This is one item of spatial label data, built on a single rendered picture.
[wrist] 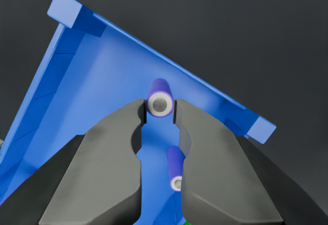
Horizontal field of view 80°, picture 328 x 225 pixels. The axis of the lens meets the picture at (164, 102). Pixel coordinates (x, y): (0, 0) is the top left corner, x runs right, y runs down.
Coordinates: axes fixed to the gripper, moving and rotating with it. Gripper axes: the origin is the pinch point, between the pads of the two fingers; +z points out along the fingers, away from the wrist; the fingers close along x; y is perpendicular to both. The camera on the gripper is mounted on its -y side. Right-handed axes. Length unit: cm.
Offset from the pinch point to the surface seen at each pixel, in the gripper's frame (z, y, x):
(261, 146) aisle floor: 42, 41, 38
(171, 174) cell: 2.9, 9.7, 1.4
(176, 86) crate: 10.4, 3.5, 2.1
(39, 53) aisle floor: 50, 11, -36
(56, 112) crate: 9.5, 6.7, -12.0
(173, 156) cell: 5.9, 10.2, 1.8
